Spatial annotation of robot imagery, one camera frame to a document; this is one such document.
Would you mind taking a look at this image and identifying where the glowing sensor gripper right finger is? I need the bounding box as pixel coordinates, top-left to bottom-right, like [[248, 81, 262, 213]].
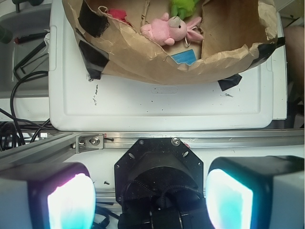
[[205, 156, 305, 229]]

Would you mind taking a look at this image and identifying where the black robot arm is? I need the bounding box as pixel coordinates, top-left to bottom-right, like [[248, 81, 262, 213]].
[[0, 138, 305, 229]]

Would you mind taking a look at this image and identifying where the black cable bundle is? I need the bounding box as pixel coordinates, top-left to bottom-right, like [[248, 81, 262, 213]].
[[0, 71, 51, 152]]

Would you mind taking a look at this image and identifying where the blue rectangular block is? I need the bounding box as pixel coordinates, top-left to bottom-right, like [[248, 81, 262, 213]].
[[171, 49, 197, 65]]

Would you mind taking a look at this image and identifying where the red crumpled cloth toy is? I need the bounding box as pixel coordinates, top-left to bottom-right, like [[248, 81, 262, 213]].
[[107, 9, 131, 26]]

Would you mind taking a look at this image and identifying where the aluminium frame rail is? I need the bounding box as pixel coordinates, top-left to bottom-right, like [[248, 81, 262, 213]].
[[0, 129, 305, 166]]

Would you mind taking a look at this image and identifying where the black hex key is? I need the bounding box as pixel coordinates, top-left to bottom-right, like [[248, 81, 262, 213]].
[[13, 41, 46, 81]]

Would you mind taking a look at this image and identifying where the green plush frog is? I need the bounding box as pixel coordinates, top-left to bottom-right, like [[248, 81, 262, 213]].
[[170, 0, 199, 20]]

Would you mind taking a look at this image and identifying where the brown paper bag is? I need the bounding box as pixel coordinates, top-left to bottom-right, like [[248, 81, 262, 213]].
[[62, 0, 285, 85]]

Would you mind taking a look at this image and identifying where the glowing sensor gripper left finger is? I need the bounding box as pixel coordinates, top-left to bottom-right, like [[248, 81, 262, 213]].
[[0, 162, 96, 229]]

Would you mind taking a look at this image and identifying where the pink plush bunny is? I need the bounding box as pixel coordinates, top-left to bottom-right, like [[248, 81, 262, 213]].
[[140, 13, 203, 46]]

